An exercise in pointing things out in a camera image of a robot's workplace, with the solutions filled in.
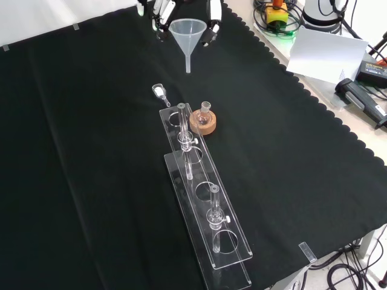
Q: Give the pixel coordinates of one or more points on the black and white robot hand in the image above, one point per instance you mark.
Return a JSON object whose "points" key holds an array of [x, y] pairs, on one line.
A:
{"points": [[164, 15]]}

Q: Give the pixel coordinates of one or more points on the translucent plastic funnel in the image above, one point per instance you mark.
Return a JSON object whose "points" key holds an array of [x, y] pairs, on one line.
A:
{"points": [[187, 36]]}

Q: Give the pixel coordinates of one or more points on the clear glass weighing funnel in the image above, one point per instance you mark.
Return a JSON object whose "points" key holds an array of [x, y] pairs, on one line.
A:
{"points": [[158, 90]]}

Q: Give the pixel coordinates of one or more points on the clear acrylic funnel stand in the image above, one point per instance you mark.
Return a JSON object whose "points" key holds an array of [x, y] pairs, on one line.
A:
{"points": [[211, 208]]}

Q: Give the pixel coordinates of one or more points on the small round-bottom glass flask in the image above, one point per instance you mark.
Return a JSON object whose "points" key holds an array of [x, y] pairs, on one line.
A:
{"points": [[204, 117]]}

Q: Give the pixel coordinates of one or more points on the yellow stop button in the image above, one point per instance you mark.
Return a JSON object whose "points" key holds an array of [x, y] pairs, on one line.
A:
{"points": [[276, 15]]}

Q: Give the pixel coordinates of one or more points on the pale board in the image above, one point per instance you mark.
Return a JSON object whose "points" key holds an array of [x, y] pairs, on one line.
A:
{"points": [[326, 54]]}

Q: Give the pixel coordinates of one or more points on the black bench cloth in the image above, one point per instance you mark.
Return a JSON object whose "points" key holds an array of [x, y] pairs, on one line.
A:
{"points": [[75, 181]]}

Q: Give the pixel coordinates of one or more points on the black handheld device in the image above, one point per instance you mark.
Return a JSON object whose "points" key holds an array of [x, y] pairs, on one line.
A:
{"points": [[359, 98]]}

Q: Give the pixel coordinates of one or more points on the black power adapter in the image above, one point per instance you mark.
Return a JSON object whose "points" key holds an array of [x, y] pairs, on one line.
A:
{"points": [[373, 72]]}

